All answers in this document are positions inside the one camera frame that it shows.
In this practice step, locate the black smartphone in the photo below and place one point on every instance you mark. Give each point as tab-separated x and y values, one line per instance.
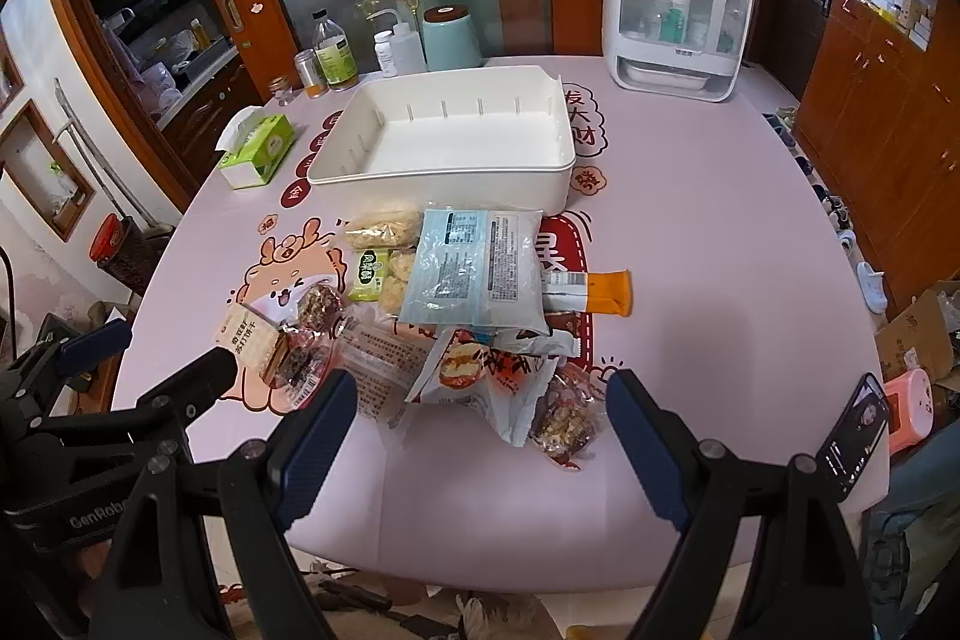
843	457

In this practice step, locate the wooden wall cabinet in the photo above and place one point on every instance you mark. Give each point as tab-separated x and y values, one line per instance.
877	87

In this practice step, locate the white orange snack stick packet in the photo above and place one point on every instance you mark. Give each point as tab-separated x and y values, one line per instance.
588	293

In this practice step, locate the white plastic storage bin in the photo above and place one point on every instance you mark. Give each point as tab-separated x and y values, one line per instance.
493	137

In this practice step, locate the cardboard box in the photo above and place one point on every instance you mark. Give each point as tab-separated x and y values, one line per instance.
924	336

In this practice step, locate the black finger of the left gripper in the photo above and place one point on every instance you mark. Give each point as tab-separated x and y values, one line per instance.
106	341
194	389

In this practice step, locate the dark chocolate snack packet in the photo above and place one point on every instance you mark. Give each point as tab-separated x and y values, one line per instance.
305	359

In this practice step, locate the white squeeze bottle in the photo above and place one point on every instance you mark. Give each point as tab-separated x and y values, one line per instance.
406	43

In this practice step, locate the clear bag rice crisp snack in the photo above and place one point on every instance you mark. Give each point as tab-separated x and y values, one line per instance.
395	229

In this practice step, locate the light blue snack packet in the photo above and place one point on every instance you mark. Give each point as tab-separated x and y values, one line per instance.
478	268

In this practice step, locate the green tissue box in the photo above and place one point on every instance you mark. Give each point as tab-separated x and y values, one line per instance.
252	146

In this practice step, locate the red white chip bag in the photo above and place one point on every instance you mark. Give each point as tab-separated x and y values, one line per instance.
500	374

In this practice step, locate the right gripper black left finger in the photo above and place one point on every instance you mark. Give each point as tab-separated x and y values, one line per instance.
267	485

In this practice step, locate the clear bottle green label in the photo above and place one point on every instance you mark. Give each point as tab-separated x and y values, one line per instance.
333	52

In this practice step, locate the beige labelled cracker packet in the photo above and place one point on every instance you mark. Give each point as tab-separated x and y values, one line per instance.
257	344

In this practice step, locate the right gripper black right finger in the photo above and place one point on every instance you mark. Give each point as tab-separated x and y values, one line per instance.
804	580

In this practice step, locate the teal canister brown lid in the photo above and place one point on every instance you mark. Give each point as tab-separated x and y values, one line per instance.
449	39

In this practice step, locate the clear brown text snack bag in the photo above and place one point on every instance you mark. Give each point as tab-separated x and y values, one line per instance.
384	364

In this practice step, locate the pink cartoon tablecloth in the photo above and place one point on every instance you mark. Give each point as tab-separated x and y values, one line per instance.
747	321

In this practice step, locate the red nut candy packet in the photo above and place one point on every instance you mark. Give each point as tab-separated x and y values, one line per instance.
569	417

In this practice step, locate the small white pill bottle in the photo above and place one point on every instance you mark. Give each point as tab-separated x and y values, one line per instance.
384	55

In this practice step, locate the white cosmetic storage cabinet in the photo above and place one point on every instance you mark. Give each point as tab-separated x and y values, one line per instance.
680	48

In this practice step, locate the tiny glass jar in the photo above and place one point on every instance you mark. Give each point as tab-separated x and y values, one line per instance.
282	91

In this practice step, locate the brown nut cluster packet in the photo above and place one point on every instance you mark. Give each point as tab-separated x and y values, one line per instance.
319	308

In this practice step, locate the red stool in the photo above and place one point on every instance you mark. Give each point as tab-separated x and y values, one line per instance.
107	240

